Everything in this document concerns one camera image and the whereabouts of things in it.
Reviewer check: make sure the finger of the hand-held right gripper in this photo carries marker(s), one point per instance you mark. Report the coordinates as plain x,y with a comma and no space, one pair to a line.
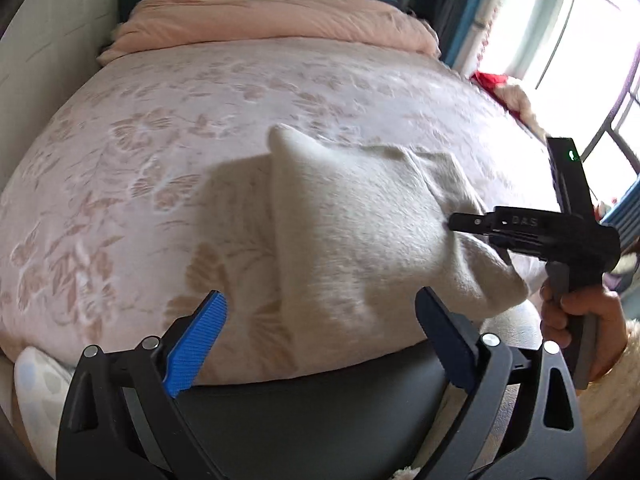
510,245
470,222

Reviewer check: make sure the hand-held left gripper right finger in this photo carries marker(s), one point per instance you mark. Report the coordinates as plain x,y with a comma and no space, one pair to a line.
445,340

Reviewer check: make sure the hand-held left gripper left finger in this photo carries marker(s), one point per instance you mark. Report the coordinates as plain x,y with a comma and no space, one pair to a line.
195,345

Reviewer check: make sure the cream sweater with black hearts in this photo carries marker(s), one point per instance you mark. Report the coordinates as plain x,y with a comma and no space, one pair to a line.
360,240

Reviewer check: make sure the person's right forearm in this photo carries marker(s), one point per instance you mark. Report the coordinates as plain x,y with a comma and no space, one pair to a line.
615,405

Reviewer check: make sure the person's right hand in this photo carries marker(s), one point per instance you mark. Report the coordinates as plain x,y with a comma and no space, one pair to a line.
610,325

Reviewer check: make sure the white cloth by window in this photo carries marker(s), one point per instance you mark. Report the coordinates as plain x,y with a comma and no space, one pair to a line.
522,107

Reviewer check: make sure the dark grey bed footboard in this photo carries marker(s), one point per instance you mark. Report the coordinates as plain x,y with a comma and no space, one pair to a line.
310,425

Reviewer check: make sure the red cloth by window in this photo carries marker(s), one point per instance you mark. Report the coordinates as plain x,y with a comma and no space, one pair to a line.
490,82

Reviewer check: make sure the white leaf patterned sheet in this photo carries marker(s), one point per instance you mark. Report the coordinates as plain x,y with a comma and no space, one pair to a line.
40,400

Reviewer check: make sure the pink floral bed blanket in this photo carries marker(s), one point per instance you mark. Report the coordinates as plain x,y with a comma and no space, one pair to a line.
125,185

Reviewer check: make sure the white curtain with red trim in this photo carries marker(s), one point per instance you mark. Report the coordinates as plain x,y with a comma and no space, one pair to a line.
492,20

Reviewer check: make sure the window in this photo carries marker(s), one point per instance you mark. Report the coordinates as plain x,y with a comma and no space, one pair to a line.
555,35

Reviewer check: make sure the pink duvet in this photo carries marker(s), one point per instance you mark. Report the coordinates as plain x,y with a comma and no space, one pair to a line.
280,22

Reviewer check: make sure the white wardrobe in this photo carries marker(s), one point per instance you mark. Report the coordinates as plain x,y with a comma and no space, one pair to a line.
55,25

